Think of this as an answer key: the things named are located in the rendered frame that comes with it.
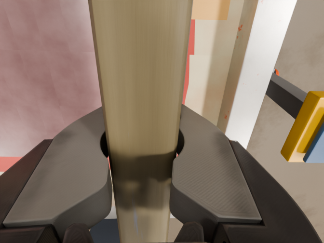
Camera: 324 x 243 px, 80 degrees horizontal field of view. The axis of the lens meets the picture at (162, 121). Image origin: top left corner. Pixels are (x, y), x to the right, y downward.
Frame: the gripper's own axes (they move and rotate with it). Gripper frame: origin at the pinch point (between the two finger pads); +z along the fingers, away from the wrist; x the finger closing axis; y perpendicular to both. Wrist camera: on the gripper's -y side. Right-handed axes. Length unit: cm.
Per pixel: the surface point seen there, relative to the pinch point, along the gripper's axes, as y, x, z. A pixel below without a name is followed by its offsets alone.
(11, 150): 15.5, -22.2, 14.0
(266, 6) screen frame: -5.7, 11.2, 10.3
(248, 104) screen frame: 4.8, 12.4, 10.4
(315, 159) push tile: 15.8, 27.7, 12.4
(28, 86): 4.4, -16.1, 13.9
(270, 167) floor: 115, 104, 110
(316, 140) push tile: 12.0, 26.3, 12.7
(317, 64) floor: 25, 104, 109
